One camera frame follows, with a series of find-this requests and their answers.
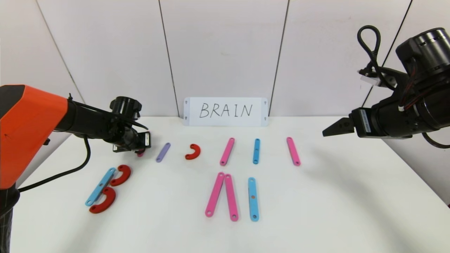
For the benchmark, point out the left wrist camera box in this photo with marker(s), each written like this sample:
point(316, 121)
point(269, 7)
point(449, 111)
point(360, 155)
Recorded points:
point(121, 148)

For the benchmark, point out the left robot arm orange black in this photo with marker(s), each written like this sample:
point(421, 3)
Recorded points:
point(31, 123)

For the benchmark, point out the white BRAIN sign card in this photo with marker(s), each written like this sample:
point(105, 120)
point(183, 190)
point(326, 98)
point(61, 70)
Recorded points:
point(225, 121)

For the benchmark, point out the pink bar with blue underside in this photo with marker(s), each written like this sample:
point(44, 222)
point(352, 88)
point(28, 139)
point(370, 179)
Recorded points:
point(227, 151)

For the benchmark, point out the short purple bar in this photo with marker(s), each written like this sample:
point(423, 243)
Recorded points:
point(164, 151)

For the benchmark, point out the long blue bar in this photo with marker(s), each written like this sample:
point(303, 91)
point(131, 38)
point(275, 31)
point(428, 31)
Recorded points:
point(96, 193)
point(253, 202)

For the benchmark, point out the large red arc piece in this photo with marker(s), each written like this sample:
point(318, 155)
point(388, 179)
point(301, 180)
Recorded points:
point(111, 202)

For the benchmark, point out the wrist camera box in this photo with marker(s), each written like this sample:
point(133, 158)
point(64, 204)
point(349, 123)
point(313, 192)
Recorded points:
point(369, 79)
point(121, 148)

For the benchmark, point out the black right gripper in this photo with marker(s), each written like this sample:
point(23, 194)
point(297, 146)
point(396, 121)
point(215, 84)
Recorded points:
point(362, 123)

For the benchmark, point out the small red arc piece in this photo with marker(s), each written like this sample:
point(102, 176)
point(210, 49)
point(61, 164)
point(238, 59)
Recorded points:
point(197, 151)

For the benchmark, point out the short blue bar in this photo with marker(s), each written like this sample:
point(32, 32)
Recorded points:
point(256, 156)

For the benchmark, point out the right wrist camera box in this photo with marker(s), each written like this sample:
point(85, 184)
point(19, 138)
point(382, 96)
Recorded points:
point(369, 79)

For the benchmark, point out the medium red arc piece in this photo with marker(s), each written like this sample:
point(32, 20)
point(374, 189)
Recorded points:
point(126, 174)

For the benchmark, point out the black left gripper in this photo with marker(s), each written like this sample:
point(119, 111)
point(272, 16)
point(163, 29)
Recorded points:
point(144, 141)

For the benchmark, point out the long pink bar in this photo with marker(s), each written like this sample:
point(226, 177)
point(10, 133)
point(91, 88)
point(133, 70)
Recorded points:
point(141, 153)
point(215, 195)
point(231, 196)

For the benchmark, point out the dark grey robot torso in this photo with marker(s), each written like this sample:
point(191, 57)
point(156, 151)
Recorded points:
point(8, 225)

